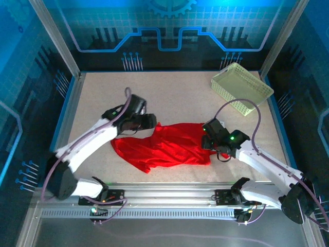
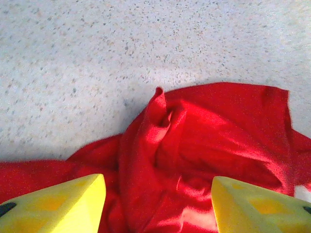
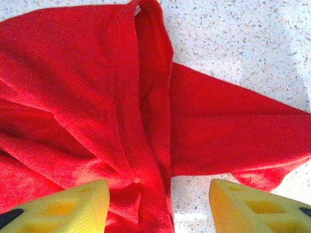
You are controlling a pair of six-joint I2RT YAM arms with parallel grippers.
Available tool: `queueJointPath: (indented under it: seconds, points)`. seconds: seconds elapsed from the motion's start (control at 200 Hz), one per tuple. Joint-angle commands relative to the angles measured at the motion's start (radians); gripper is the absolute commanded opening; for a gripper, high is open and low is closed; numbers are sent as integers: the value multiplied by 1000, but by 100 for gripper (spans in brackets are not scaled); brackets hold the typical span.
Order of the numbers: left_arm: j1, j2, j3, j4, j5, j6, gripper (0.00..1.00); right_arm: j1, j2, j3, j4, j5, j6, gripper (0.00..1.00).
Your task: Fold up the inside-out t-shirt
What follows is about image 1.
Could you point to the red t-shirt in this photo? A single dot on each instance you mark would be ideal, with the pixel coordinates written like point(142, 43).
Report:
point(167, 149)

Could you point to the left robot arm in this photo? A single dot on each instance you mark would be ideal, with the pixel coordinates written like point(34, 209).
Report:
point(87, 144)

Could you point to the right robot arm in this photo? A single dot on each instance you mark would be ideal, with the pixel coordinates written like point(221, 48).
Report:
point(264, 167)

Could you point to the pale green perforated basket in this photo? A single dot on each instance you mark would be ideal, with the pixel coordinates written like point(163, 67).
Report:
point(241, 85)

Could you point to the small black controller box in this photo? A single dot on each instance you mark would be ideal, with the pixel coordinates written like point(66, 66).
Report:
point(242, 217)
point(99, 212)

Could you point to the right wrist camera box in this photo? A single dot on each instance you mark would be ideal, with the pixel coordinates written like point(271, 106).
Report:
point(216, 128)

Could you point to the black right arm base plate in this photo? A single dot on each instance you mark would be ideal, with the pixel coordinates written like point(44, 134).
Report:
point(222, 196)

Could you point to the aluminium mounting rail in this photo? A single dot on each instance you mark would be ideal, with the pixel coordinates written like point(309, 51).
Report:
point(167, 191)

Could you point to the aluminium table side rail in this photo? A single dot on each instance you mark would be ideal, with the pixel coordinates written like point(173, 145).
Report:
point(73, 92)

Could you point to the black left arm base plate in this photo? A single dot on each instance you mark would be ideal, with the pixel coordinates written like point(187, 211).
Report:
point(117, 196)

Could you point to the aluminium frame post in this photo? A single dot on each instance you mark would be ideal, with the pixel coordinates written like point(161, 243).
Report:
point(56, 41)
point(282, 38)

